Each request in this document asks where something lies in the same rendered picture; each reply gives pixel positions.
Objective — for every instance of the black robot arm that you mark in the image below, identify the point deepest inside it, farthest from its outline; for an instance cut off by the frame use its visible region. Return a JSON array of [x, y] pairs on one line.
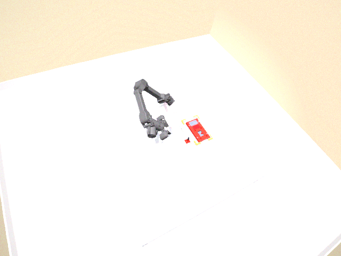
[[144, 115]]

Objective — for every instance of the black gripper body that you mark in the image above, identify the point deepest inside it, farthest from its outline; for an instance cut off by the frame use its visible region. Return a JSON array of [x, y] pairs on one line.
[[160, 127]]

